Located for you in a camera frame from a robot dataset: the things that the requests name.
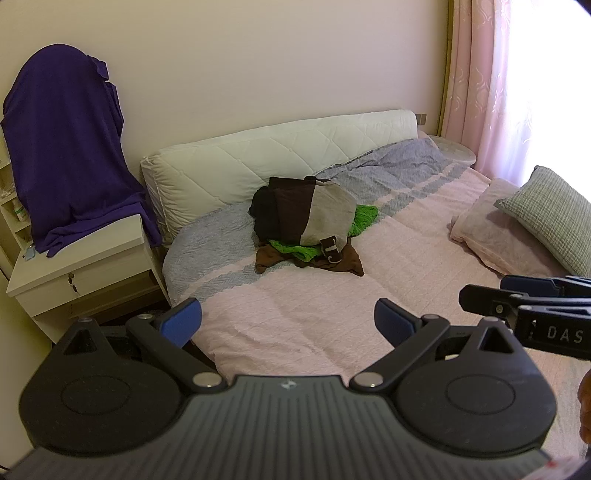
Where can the pink pillow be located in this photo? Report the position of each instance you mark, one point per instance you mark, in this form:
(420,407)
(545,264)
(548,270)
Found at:
(498,235)

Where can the white shelf unit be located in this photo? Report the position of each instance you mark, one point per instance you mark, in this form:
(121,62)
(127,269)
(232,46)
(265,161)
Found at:
(10,203)

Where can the brown and grey sweater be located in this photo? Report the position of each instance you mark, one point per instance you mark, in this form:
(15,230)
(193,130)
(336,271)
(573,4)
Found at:
(323,207)

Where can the nightstand key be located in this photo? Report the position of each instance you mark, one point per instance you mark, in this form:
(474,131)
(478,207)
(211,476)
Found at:
(72,282)

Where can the round white side table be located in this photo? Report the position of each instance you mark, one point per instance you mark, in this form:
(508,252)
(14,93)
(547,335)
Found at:
(457,152)

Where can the small green white bottle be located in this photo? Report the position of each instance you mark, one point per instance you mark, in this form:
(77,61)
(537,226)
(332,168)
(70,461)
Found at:
(19,211)

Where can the purple cloth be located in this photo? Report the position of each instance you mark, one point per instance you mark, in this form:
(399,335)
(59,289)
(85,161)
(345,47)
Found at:
(64,138)

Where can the green checked pillow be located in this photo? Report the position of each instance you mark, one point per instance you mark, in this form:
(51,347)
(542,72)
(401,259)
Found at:
(549,212)

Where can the green knitted garment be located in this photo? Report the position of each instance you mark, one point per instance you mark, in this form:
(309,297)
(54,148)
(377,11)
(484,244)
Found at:
(364,217)

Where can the white nightstand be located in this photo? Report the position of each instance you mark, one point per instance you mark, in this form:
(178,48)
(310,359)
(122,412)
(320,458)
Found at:
(92,277)

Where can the pink curtain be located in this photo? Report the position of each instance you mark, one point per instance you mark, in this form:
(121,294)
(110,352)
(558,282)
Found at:
(485,69)

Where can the black garment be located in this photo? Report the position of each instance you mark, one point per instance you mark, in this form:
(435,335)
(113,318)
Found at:
(262,205)

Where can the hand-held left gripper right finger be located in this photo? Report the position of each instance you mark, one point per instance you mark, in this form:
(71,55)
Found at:
(392,323)

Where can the brown garment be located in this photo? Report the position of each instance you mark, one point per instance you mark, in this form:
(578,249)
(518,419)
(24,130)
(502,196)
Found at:
(347,266)

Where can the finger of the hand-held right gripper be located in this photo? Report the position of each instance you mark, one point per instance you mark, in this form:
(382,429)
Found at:
(485,300)
(531,283)

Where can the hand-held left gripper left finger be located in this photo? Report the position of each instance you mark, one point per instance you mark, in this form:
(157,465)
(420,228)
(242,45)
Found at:
(181,318)

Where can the person's right hand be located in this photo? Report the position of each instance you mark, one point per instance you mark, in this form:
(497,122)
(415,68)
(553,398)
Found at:
(585,406)

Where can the wall socket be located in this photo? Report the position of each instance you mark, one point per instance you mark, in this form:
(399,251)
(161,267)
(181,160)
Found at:
(421,118)

